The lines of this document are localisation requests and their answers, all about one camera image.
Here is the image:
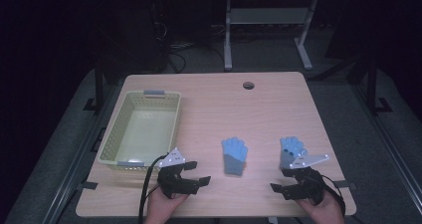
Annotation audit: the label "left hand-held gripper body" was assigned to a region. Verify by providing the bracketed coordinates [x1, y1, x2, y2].
[157, 147, 200, 199]

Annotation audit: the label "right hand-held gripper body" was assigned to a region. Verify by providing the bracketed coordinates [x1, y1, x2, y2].
[285, 153, 330, 206]

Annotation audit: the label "blue and grey knit glove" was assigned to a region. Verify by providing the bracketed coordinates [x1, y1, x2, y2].
[221, 136, 249, 177]
[279, 136, 308, 170]

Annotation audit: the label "pale green perforated plastic basket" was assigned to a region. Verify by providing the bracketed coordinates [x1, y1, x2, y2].
[97, 90, 182, 171]

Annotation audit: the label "person's left hand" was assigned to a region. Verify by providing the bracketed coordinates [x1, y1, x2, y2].
[145, 190, 190, 224]

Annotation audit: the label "person's right hand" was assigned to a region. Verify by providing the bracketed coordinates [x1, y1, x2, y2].
[295, 190, 346, 224]

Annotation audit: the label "black metal stand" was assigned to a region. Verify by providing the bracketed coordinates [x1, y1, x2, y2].
[83, 59, 105, 112]
[363, 56, 393, 115]

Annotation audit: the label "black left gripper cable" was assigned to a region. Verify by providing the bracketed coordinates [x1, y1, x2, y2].
[138, 153, 170, 224]

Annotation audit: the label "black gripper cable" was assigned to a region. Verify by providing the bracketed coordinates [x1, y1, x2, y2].
[317, 173, 346, 216]
[138, 153, 170, 224]

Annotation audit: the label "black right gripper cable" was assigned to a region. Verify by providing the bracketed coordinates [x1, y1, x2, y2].
[317, 173, 346, 216]

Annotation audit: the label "black table edge strap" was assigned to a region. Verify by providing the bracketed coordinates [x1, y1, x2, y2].
[77, 181, 100, 191]

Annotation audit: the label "black cables on floor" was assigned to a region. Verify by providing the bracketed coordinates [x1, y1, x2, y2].
[165, 42, 197, 73]

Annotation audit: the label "white metal desk frame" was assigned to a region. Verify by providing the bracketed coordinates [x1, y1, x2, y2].
[223, 0, 320, 71]

